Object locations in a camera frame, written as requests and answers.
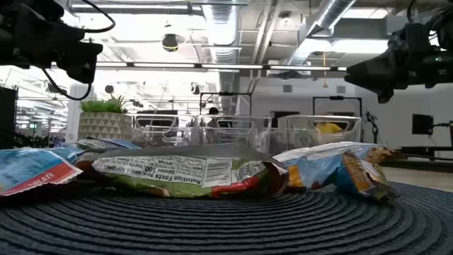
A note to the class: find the grey wall vent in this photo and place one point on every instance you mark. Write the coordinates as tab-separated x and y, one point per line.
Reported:
287	88
340	89

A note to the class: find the succulent in patterned pot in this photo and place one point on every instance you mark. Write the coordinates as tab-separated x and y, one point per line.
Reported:
104	125

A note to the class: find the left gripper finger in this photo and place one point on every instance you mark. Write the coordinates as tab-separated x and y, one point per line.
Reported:
83	62
35	46

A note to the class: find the orange-trimmed blue granola bar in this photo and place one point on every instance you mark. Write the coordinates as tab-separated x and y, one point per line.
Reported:
361	177
318	163

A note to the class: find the black monitor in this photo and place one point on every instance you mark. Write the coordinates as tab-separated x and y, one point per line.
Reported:
423	124

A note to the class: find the round dark woven placemat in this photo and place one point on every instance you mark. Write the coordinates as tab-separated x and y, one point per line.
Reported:
226	226

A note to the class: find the black tripod stand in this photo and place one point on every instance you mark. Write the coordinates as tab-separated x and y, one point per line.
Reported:
374	134

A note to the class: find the black background panel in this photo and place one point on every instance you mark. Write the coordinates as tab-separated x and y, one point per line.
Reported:
7	117

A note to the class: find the black ceiling spotlight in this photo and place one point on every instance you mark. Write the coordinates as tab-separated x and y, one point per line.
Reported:
195	89
109	89

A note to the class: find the person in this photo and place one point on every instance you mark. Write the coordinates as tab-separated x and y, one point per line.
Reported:
327	128
213	111

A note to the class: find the silver blue granola bar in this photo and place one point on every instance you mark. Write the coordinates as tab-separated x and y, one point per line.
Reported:
106	144

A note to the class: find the clear plastic bin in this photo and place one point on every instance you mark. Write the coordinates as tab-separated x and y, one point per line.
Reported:
233	117
318	117
163	116

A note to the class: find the long ceiling light strip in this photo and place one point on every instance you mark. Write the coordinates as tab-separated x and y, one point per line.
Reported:
230	66

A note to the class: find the dark background table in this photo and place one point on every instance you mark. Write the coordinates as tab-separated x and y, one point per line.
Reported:
424	150

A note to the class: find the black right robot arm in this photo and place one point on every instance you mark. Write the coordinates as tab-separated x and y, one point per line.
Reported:
446	32

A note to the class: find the black metal gantry frame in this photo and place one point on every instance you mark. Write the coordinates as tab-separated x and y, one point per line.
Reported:
336	97
226	93

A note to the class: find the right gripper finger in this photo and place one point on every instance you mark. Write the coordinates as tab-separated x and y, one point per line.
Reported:
384	95
371	72

